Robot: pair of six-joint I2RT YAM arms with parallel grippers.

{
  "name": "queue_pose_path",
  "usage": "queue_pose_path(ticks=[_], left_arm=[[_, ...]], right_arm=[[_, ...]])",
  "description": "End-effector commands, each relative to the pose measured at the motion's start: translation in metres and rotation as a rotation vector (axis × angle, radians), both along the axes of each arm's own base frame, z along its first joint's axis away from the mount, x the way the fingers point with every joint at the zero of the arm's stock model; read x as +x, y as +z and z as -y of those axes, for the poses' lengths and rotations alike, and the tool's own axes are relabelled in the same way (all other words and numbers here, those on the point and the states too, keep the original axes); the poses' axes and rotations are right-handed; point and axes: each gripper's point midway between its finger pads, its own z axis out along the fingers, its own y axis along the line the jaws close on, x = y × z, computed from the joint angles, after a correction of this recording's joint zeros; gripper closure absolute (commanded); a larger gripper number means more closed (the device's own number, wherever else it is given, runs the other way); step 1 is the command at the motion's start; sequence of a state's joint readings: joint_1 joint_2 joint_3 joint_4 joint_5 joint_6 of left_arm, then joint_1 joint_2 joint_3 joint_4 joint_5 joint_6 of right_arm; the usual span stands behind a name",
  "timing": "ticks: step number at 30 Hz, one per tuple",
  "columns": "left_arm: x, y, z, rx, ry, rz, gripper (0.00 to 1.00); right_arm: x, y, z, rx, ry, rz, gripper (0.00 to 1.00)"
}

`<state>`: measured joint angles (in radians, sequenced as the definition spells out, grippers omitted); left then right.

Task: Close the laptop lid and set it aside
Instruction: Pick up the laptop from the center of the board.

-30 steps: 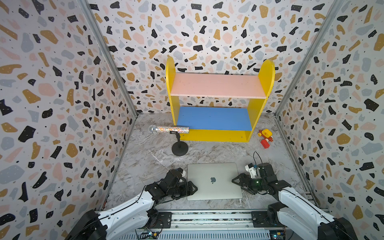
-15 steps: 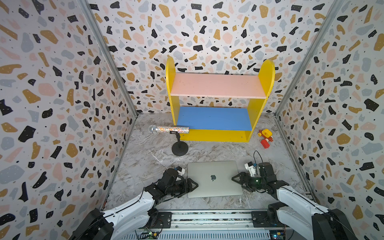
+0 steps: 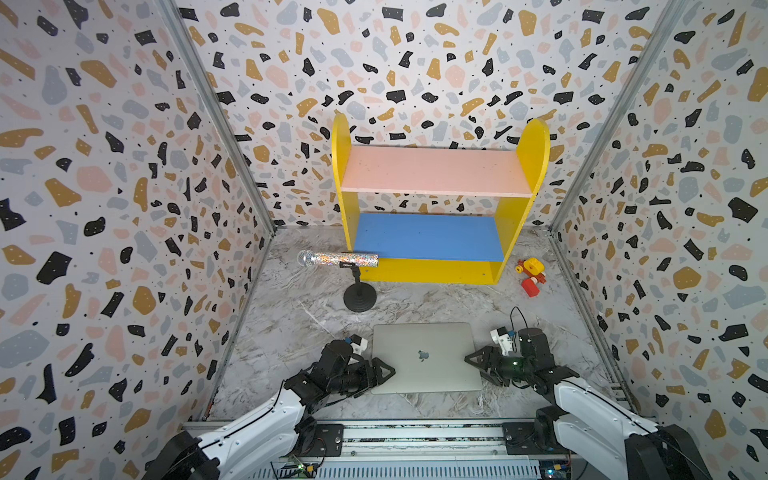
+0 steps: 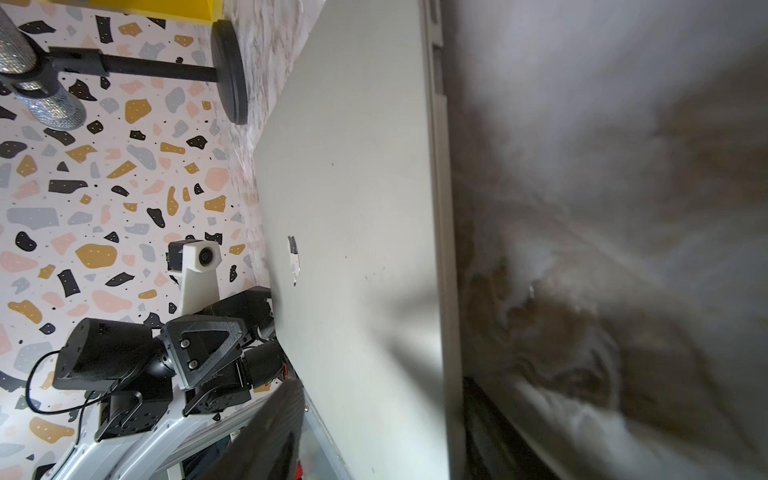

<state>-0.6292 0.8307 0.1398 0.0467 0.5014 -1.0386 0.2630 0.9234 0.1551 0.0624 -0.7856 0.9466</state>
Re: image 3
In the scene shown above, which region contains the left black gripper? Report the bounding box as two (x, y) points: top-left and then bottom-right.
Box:
(327, 358), (397, 398)

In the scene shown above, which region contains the right green circuit board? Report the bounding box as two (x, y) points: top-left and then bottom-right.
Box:
(539, 460), (572, 480)

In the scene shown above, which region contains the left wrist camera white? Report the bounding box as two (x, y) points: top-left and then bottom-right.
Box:
(347, 334), (368, 355)

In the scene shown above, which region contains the left green circuit board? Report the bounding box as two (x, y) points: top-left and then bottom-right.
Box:
(277, 457), (323, 479)

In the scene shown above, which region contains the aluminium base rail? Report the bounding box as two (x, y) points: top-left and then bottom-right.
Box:
(173, 416), (685, 480)

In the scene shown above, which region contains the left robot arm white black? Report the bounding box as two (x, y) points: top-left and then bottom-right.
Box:
(144, 335), (396, 479)

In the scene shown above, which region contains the silver laptop computer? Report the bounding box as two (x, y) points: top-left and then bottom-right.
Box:
(372, 323), (482, 394)

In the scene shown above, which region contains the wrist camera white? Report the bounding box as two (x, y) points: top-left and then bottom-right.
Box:
(347, 334), (368, 355)
(490, 327), (518, 357)

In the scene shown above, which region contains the red yellow toy figure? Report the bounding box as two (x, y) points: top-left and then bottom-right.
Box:
(515, 257), (547, 298)

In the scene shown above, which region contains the green circuit board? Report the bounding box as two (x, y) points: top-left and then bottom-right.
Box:
(277, 457), (323, 479)
(539, 460), (572, 480)

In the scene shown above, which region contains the yellow pink blue shelf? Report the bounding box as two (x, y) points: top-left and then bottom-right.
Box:
(331, 114), (551, 285)

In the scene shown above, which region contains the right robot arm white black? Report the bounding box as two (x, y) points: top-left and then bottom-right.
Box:
(464, 327), (711, 479)

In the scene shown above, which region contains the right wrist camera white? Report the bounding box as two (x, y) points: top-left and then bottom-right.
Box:
(490, 327), (518, 357)

